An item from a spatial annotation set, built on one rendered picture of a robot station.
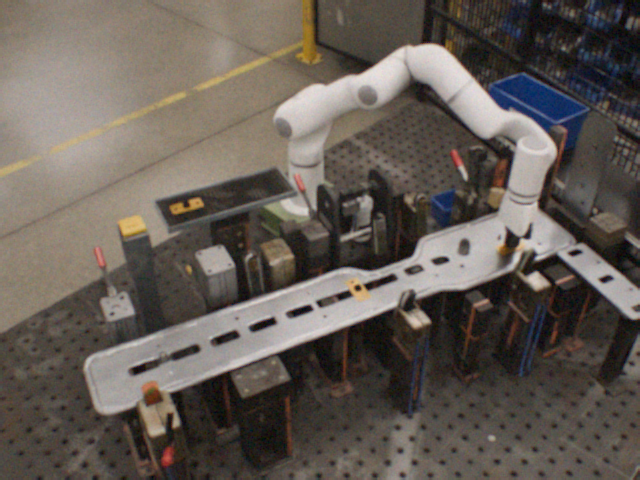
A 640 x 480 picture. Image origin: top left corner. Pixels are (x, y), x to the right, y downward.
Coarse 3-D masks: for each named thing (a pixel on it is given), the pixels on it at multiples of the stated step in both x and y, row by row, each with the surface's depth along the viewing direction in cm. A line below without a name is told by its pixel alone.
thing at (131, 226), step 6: (138, 216) 182; (120, 222) 180; (126, 222) 180; (132, 222) 180; (138, 222) 180; (120, 228) 179; (126, 228) 178; (132, 228) 178; (138, 228) 178; (144, 228) 179; (126, 234) 177; (132, 234) 178
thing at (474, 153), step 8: (472, 152) 196; (480, 152) 196; (472, 160) 197; (480, 160) 196; (472, 168) 199; (480, 168) 200; (472, 176) 200; (480, 176) 202; (472, 184) 202; (480, 184) 203; (472, 192) 203; (472, 200) 205
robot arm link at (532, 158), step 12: (528, 144) 173; (540, 144) 173; (516, 156) 176; (528, 156) 172; (540, 156) 171; (516, 168) 177; (528, 168) 174; (540, 168) 174; (516, 180) 178; (528, 180) 176; (540, 180) 177; (516, 192) 180; (528, 192) 178
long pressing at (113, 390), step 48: (432, 240) 199; (480, 240) 199; (528, 240) 199; (288, 288) 184; (336, 288) 184; (384, 288) 184; (432, 288) 185; (144, 336) 171; (192, 336) 172; (240, 336) 172; (288, 336) 172; (96, 384) 160; (192, 384) 161
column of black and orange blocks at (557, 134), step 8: (552, 128) 209; (560, 128) 208; (552, 136) 209; (560, 136) 208; (560, 144) 210; (560, 152) 212; (552, 168) 215; (552, 176) 218; (544, 184) 219; (552, 184) 220; (544, 192) 221; (544, 200) 224; (544, 208) 226
